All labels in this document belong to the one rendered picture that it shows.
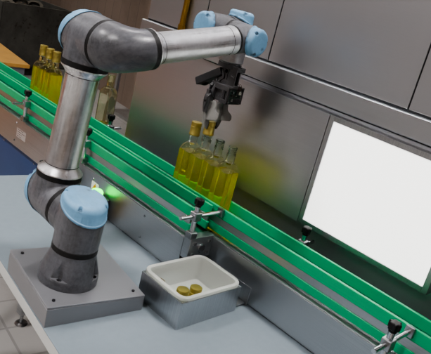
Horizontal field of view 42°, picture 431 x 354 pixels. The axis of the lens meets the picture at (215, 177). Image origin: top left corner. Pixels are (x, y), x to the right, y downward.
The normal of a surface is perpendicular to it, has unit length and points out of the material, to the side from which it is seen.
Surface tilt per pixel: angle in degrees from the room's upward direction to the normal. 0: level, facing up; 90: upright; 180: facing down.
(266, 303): 90
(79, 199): 10
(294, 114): 90
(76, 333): 0
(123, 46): 78
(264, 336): 0
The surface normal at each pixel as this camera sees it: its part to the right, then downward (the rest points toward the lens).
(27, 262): 0.29, -0.91
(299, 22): -0.70, 0.06
